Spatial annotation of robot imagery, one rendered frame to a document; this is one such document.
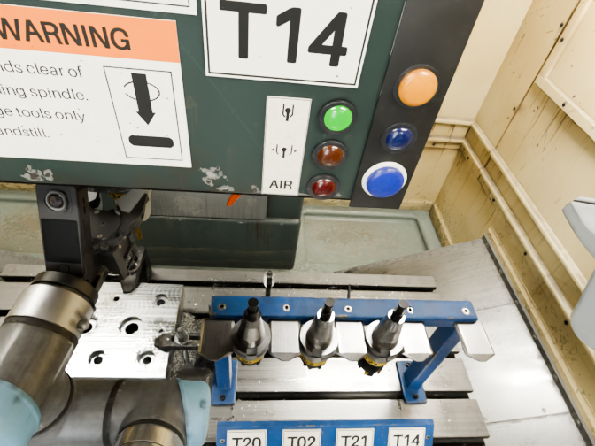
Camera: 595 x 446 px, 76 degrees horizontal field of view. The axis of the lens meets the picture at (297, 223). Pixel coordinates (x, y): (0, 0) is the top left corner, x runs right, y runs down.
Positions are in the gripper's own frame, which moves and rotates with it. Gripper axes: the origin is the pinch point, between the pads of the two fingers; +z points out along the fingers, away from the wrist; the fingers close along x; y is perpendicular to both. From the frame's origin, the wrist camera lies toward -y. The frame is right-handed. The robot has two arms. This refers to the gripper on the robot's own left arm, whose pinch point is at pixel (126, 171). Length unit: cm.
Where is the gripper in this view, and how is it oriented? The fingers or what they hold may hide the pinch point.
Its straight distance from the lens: 62.0
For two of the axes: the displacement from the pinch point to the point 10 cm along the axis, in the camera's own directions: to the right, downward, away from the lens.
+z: 0.9, -7.4, 6.7
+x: 9.9, 1.4, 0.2
